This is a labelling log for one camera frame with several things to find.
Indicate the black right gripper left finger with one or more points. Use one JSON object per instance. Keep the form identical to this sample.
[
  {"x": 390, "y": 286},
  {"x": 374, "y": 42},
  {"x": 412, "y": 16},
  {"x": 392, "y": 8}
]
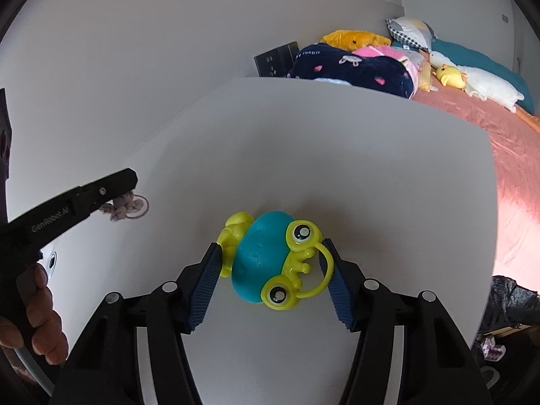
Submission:
[{"x": 103, "y": 367}]

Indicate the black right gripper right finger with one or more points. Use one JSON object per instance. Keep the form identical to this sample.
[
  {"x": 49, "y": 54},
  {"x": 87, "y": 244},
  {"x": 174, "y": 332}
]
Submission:
[{"x": 437, "y": 364}]

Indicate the green blue frog toy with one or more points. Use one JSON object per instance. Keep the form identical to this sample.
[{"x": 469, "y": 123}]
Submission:
[{"x": 265, "y": 258}]

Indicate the black trash bag bin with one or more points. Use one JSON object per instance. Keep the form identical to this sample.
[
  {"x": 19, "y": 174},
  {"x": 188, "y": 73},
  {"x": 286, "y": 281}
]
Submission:
[{"x": 507, "y": 342}]

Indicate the person's left hand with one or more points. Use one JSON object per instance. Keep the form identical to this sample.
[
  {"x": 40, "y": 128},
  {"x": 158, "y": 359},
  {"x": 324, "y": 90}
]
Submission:
[{"x": 48, "y": 339}]

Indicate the pink bed cover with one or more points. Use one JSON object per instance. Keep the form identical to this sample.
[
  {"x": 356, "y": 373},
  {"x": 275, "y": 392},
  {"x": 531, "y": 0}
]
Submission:
[{"x": 515, "y": 149}]

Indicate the white goose plush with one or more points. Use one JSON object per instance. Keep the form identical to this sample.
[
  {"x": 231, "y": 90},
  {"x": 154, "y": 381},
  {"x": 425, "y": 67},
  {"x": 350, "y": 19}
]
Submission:
[{"x": 481, "y": 84}]

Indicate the yellow duck plush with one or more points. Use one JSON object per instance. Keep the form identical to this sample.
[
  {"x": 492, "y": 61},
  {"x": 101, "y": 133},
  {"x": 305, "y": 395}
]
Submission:
[{"x": 450, "y": 76}]

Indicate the teal pillow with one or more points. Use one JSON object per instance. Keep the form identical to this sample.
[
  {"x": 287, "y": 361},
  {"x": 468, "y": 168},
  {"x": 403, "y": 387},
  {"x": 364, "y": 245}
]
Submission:
[{"x": 471, "y": 58}]

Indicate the navy patterned blanket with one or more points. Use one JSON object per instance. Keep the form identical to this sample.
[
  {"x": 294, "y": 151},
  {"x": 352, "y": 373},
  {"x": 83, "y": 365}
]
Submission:
[{"x": 321, "y": 62}]

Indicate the checkered patchwork pillow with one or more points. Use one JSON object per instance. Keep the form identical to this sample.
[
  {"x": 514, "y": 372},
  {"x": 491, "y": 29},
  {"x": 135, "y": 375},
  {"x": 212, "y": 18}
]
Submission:
[{"x": 411, "y": 32}]

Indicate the yellow orange plush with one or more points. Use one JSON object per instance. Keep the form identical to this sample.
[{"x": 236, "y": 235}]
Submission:
[{"x": 351, "y": 40}]

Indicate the small knitted keychain toy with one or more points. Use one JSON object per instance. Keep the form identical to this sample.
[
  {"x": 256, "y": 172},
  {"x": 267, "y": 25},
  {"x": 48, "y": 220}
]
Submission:
[{"x": 127, "y": 206}]

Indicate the black wall socket panel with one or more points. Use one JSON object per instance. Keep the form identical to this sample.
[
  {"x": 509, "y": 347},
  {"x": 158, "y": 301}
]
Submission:
[{"x": 277, "y": 62}]

